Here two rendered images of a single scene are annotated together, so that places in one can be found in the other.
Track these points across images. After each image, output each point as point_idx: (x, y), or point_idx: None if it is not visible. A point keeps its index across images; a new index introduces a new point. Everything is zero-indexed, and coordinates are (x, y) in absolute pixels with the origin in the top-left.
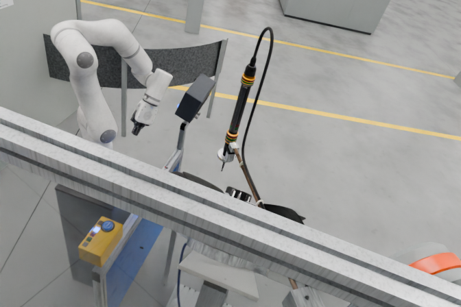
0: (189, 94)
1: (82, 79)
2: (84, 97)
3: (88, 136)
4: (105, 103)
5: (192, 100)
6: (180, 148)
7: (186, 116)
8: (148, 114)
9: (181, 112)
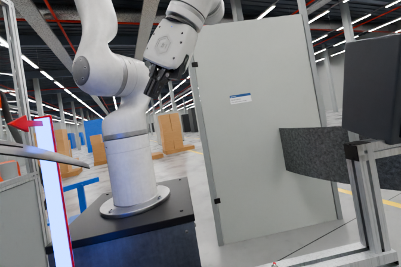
0: (357, 41)
1: None
2: (79, 17)
3: (119, 106)
4: (102, 24)
5: (369, 51)
6: (372, 242)
7: (372, 118)
8: (164, 42)
9: (353, 112)
